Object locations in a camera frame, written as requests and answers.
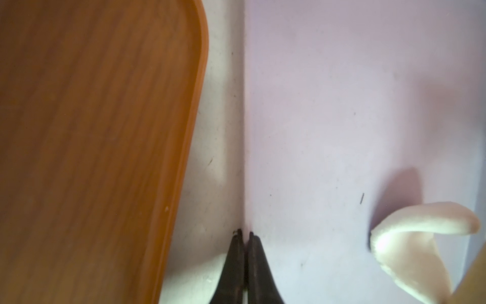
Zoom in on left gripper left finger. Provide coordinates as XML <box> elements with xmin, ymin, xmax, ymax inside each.
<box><xmin>210</xmin><ymin>229</ymin><xmax>246</xmax><ymax>304</ymax></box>

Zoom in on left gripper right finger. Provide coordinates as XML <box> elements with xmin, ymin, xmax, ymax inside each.
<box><xmin>248</xmin><ymin>232</ymin><xmax>284</xmax><ymax>304</ymax></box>

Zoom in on white dough piece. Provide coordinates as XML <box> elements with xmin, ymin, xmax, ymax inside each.
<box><xmin>370</xmin><ymin>201</ymin><xmax>480</xmax><ymax>303</ymax></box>

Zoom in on lilac plastic cutting mat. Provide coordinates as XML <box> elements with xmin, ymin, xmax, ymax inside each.
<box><xmin>244</xmin><ymin>1</ymin><xmax>485</xmax><ymax>303</ymax></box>

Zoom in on wooden dough roller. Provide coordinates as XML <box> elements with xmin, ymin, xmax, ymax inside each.
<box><xmin>448</xmin><ymin>244</ymin><xmax>486</xmax><ymax>304</ymax></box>

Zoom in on brown wooden tray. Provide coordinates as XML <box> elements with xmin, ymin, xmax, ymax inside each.
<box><xmin>1</xmin><ymin>0</ymin><xmax>209</xmax><ymax>303</ymax></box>

